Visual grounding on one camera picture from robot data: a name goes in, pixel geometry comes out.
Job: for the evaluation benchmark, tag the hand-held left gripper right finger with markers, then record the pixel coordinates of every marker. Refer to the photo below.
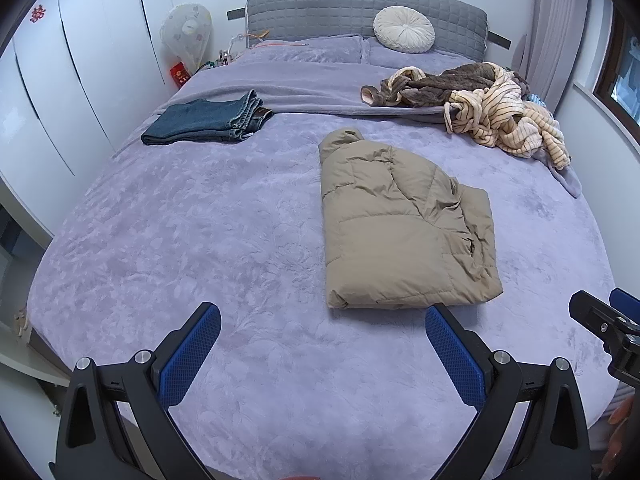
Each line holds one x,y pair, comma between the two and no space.
455,355

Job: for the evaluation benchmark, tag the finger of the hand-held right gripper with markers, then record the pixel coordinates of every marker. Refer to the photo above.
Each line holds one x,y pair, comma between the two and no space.
627,302
595,317

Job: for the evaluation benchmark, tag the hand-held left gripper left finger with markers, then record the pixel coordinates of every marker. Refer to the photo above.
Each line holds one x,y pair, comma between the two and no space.
192,350

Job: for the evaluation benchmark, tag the beige puffer jacket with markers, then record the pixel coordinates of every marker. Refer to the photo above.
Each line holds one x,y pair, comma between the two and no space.
400,240

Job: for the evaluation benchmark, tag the person's right hand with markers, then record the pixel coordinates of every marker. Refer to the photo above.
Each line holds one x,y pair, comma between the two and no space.
622,412

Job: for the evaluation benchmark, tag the white ribbed object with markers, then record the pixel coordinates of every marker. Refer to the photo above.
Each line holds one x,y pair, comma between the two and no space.
627,397

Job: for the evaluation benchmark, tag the lavender embossed bed blanket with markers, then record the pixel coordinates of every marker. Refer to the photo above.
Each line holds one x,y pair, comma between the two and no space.
200,260

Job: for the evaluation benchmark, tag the white low shelf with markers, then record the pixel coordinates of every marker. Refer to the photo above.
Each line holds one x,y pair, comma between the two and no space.
30,355

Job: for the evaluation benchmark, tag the light blue cloth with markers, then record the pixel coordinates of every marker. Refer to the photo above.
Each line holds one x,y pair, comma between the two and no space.
540,105

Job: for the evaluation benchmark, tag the cream striped fleece garment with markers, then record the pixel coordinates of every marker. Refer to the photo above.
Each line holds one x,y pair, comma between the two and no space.
500,120

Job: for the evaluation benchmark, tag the folded blue jeans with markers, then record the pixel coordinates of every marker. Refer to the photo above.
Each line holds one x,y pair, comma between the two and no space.
195,120

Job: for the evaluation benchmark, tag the dark framed window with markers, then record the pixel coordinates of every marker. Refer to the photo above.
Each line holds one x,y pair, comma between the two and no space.
622,70

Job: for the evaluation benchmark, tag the brown fleece garment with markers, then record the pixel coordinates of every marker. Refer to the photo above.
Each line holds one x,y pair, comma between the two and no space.
440,85

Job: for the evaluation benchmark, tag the pale curtain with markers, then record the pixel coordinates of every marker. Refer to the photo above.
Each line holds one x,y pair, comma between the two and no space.
555,35

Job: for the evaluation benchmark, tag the red box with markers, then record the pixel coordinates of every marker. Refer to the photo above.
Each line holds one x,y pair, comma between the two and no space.
180,72

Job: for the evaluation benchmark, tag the plain lavender blanket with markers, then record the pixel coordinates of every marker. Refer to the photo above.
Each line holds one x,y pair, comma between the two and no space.
310,85

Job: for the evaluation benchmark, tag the white wardrobe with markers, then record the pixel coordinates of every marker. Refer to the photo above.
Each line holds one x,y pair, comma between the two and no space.
75,85

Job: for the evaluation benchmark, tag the bedside clutter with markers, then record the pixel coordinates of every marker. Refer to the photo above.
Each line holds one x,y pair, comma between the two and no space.
222,57

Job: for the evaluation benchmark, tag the lavender pillow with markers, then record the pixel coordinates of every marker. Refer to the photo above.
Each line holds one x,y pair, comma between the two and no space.
310,50
450,58

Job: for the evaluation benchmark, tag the fan in floral cover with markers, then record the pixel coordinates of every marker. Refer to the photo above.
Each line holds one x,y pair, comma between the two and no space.
187,30

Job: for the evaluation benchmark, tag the round cream cushion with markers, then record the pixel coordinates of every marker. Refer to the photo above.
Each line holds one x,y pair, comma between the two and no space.
404,29

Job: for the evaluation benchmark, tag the grey quilted headboard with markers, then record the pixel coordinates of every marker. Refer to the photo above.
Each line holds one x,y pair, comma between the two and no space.
325,10

